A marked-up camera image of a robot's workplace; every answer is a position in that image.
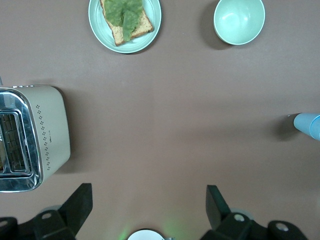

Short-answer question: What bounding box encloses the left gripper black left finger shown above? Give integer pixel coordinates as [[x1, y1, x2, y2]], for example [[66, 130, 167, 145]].
[[0, 183, 94, 240]]

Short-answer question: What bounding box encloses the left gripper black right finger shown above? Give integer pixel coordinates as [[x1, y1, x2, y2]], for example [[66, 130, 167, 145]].
[[199, 184, 308, 240]]

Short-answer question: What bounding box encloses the beige and chrome toaster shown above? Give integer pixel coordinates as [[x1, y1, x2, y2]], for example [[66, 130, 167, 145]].
[[0, 76, 72, 194]]

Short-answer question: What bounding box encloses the pale green plate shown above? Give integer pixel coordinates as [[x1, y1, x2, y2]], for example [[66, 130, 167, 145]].
[[88, 0, 163, 55]]

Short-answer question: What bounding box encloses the pale green bowl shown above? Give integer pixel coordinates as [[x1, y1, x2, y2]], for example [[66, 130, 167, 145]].
[[213, 0, 266, 46]]

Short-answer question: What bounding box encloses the square toast bread slice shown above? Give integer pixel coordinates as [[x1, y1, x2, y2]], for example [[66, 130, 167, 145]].
[[99, 0, 155, 47]]

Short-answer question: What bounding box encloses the green lettuce leaf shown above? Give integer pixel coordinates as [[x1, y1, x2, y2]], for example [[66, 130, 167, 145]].
[[103, 0, 144, 42]]

